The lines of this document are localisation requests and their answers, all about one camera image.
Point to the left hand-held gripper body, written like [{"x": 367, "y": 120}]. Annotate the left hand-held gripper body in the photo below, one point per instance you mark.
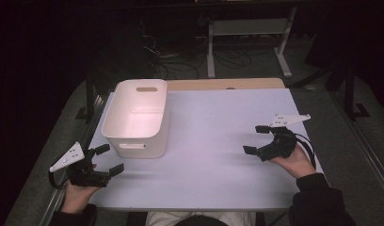
[{"x": 86, "y": 177}]

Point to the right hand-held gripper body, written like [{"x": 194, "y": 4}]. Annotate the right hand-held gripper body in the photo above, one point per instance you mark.
[{"x": 282, "y": 147}]

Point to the white plastic storage bin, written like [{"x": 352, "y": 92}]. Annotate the white plastic storage bin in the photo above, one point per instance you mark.
[{"x": 136, "y": 125}]

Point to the person's left hand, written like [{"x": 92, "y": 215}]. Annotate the person's left hand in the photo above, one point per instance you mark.
[{"x": 75, "y": 197}]

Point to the person's right hand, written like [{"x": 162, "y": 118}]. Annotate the person's right hand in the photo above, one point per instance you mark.
[{"x": 298, "y": 164}]

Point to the black metal stand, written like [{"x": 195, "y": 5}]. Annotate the black metal stand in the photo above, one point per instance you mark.
[
  {"x": 89, "y": 100},
  {"x": 349, "y": 94}
]

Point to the person's torso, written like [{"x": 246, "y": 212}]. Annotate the person's torso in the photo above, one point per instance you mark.
[{"x": 162, "y": 218}]

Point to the white metal desk frame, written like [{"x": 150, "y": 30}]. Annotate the white metal desk frame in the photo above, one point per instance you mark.
[{"x": 246, "y": 27}]

